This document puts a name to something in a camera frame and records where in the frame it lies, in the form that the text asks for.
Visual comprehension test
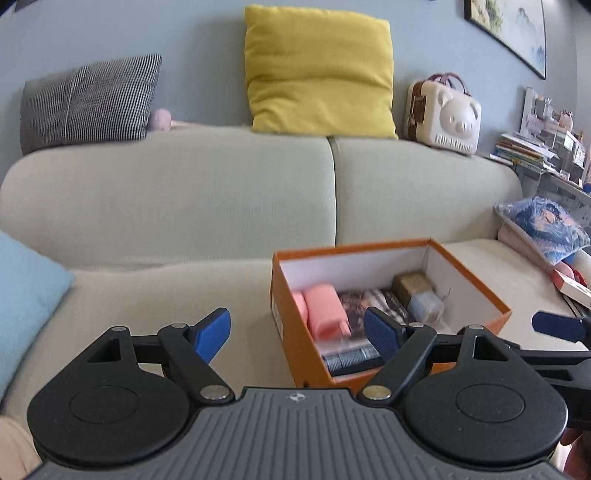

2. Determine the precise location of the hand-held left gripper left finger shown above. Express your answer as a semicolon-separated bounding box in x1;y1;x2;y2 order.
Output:
78;307;234;404

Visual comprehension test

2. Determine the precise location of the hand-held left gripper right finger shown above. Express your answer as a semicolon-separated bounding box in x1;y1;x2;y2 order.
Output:
358;307;513;404

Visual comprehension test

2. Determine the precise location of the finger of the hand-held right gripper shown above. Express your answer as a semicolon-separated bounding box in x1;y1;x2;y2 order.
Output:
496;339;591;376
531;311;591;343

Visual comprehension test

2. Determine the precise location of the plaid wallet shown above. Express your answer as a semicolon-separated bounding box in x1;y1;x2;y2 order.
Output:
376;290;416;326

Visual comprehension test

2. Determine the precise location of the dark long box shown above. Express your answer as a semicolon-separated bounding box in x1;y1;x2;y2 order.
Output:
322;346;385;377

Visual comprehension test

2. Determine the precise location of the purple printed box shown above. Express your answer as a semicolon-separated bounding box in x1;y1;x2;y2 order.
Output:
337;288;393;324

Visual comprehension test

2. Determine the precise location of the clear plastic cube box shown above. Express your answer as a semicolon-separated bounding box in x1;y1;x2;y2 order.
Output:
406;291;448;330

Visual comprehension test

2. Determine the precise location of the brown cardboard cube box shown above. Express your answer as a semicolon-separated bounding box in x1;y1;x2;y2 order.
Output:
392;271;437;301

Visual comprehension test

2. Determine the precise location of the pink pump bottle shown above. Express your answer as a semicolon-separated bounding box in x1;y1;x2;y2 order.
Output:
304;285;352;342

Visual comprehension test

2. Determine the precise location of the orange cardboard box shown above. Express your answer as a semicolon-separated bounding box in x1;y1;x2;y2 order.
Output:
271;237;513;389

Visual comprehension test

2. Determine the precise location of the pink lotion tube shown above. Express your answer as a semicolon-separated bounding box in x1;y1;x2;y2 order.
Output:
290;291;309;333

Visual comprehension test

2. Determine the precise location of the person's right hand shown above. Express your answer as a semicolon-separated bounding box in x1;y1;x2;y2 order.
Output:
561;427;591;478

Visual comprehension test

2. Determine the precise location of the red white flat box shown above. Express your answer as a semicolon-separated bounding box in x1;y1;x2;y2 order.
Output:
551;268;591;309

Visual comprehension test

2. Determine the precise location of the pink folded cloth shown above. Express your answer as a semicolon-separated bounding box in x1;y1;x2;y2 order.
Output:
498;224;555;266

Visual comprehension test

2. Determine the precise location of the blue printed pillow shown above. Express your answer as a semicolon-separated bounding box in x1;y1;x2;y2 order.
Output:
494;196;591;266

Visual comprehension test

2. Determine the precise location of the beige fabric sofa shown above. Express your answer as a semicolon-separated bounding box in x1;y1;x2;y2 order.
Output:
0;122;591;444

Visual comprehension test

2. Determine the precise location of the white desk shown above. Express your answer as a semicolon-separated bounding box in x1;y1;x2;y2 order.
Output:
515;161;591;217

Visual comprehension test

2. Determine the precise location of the stack of books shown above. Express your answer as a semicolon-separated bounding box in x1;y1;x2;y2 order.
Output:
489;133;561;174

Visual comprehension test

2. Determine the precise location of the light blue pillow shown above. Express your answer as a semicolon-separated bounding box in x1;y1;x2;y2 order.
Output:
0;231;77;402

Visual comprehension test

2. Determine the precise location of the white desk organizer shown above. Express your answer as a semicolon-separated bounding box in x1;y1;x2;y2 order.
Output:
521;87;591;178

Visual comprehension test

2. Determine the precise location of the cream bear suitcase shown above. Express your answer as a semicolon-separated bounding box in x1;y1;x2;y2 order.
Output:
404;73;482;156

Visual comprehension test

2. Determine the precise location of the pink plush toy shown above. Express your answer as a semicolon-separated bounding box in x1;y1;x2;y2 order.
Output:
147;108;204;132

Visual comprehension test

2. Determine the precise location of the person's left leg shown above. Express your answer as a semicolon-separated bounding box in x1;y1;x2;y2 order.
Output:
0;415;42;480

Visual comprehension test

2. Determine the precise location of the black white houndstooth pillow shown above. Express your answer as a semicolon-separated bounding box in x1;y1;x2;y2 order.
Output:
21;53;163;155

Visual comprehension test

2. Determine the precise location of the yellow pillow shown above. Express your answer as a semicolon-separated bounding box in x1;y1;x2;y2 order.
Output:
244;4;399;140

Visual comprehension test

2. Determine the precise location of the framed landscape painting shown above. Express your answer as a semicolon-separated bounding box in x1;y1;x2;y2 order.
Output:
464;0;548;80

